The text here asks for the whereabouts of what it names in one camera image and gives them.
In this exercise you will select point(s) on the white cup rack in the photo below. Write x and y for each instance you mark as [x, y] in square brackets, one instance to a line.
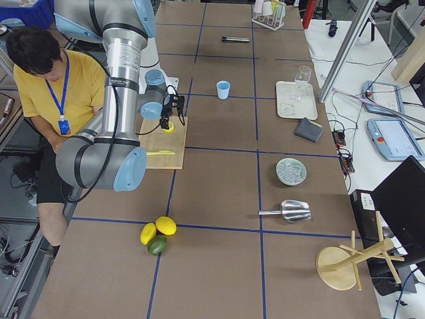
[269, 14]

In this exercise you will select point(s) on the wooden cup tree stand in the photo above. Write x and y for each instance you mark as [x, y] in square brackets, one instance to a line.
[337, 266]

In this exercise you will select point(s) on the green bowl of ice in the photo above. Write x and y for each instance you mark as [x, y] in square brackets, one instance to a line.
[291, 171]

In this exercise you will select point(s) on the black monitor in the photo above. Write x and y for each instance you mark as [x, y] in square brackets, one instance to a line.
[400, 200]

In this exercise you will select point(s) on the far blue teach pendant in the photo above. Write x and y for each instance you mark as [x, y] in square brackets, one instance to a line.
[385, 94]

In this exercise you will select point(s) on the person in yellow shirt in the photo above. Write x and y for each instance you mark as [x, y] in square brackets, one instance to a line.
[60, 91]

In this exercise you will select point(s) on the yellow lemon right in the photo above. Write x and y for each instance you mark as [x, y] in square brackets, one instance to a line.
[166, 225]

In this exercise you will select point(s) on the grey folded cloth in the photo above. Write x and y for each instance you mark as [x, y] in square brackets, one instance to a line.
[308, 130]

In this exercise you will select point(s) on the clear wine glass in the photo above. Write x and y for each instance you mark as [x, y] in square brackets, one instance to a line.
[302, 76]

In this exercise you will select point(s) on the wooden cutting board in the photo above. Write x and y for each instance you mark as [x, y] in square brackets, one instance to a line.
[163, 140]

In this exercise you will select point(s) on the yellow plastic knife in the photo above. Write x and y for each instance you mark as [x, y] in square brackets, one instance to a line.
[160, 152]

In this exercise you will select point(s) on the yellow lemon slice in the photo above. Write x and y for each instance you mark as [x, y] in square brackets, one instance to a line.
[170, 128]

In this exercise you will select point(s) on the blue storage crate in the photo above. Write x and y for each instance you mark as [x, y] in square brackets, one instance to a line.
[41, 13]

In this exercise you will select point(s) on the green lime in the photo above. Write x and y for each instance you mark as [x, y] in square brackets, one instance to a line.
[157, 244]

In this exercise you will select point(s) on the steel ice scoop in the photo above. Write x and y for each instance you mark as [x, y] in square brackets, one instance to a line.
[292, 211]

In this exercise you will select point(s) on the steel muddler black tip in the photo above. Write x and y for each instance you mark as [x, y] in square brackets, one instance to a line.
[235, 39]

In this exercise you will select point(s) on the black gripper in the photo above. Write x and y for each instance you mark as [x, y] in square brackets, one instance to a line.
[165, 114]

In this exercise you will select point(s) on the near blue teach pendant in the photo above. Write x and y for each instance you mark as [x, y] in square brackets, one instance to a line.
[393, 139]

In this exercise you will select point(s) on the cream bear tray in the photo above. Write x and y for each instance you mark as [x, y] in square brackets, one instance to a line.
[294, 101]

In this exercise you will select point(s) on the blue teach pendant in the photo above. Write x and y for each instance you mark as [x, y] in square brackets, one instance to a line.
[385, 94]
[393, 139]

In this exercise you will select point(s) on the aluminium frame post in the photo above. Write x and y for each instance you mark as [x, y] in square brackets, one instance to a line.
[353, 33]

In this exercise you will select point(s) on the light blue paper cup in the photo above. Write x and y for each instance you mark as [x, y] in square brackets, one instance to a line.
[222, 89]

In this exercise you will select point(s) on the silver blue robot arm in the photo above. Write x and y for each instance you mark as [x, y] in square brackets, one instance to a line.
[106, 153]

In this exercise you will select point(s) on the black computer box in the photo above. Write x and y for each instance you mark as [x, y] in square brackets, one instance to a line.
[365, 215]

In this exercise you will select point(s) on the yellow lemon left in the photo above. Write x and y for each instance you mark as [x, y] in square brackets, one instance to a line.
[148, 233]

